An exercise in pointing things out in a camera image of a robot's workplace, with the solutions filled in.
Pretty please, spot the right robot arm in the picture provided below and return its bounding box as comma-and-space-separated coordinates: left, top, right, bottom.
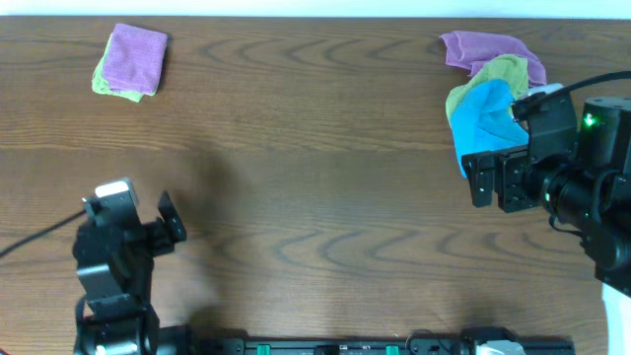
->
462, 94, 630, 354

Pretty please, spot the folded green cloth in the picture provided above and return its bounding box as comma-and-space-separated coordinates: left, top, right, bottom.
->
92, 46, 161, 103

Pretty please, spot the purple cloth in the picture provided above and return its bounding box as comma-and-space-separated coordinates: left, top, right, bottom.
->
103, 24, 168, 96
440, 31, 547, 87

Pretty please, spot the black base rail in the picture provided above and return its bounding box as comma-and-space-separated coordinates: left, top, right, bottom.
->
157, 324, 577, 355

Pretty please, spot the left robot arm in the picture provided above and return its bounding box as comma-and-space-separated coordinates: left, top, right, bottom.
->
72, 191, 186, 354

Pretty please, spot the blue cloth in pile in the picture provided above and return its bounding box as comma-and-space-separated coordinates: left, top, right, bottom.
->
450, 79, 528, 178

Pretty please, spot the green cloth in pile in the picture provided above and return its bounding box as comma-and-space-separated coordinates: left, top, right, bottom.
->
445, 54, 528, 124

